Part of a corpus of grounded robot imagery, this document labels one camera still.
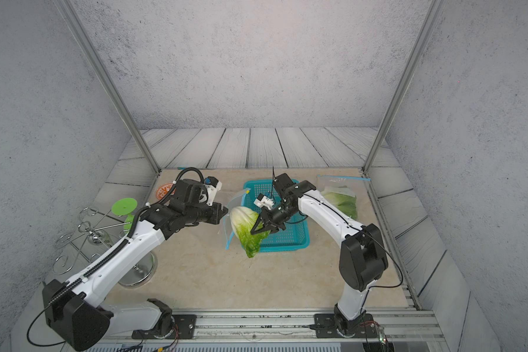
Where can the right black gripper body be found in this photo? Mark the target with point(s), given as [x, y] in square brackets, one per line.
[268, 219]

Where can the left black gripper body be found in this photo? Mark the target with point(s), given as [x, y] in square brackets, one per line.
[218, 213]

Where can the chinese cabbage top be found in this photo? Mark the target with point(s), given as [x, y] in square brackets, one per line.
[243, 225]

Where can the chinese cabbage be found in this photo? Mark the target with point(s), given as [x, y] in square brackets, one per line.
[345, 204]
[342, 191]
[243, 225]

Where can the clear zipper bag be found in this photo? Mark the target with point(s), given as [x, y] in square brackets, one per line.
[356, 184]
[231, 200]

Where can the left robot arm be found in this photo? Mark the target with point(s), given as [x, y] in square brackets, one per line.
[75, 308]

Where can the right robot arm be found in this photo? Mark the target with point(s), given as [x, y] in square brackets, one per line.
[363, 258]

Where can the orange patterned bowl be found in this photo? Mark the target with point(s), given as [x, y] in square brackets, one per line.
[162, 191]

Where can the green plastic goblet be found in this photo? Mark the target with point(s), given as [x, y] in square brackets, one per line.
[125, 207]

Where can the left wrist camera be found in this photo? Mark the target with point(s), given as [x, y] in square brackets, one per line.
[213, 185]

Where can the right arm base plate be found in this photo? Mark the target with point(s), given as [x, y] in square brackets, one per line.
[330, 325]

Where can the metal wire cup rack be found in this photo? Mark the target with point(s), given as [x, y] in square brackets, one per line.
[96, 232]

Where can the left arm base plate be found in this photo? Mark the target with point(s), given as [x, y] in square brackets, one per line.
[176, 326]

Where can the left aluminium frame post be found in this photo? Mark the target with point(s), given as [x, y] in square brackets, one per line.
[79, 33]

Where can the aluminium frame post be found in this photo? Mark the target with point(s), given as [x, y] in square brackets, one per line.
[418, 49]
[79, 33]

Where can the right aluminium frame post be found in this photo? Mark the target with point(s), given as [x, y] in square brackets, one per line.
[418, 49]

